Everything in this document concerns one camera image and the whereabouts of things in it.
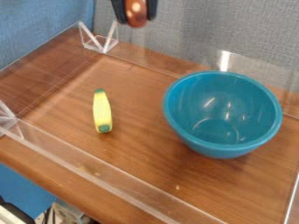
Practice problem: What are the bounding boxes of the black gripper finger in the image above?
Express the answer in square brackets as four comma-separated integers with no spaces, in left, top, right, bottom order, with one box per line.
[145,0,158,20]
[110,0,126,25]

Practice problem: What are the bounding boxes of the brown toy mushroom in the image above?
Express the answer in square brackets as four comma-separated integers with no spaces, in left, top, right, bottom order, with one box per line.
[125,0,146,28]

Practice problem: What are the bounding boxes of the blue plastic bowl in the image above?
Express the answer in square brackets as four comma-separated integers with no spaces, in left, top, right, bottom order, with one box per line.
[162,71,283,159]

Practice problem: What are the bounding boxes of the clear acrylic table barrier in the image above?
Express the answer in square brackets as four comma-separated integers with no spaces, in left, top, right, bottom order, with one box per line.
[0,24,299,224]

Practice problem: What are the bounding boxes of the yellow toy corn cob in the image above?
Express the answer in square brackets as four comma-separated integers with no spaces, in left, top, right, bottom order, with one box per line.
[92,88,112,133]

